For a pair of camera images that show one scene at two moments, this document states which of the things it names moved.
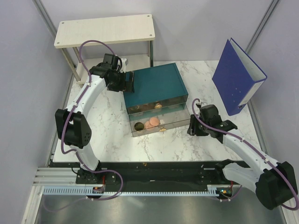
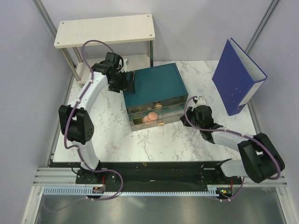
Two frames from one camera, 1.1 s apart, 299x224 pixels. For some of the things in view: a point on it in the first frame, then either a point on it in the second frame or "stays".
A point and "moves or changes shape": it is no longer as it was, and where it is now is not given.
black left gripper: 127,86 stays
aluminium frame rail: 46,176 stays
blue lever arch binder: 237,78 stays
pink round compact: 147,125 → 146,119
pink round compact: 154,121 → 153,115
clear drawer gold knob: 146,122 moves or changes shape
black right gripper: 191,129 → 189,111
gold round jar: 138,126 → 138,121
